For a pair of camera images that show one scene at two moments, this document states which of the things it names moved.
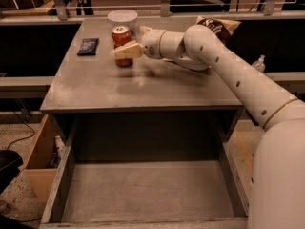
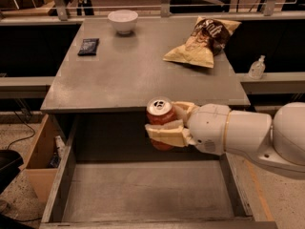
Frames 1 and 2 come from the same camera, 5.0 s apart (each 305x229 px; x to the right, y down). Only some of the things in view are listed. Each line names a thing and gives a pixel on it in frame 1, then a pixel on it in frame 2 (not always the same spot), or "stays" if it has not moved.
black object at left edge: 10,162 stays
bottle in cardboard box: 59,147 stays
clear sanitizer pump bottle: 259,65 stays
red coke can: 121,35 to 160,110
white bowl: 122,18 stays
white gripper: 152,43 to 208,127
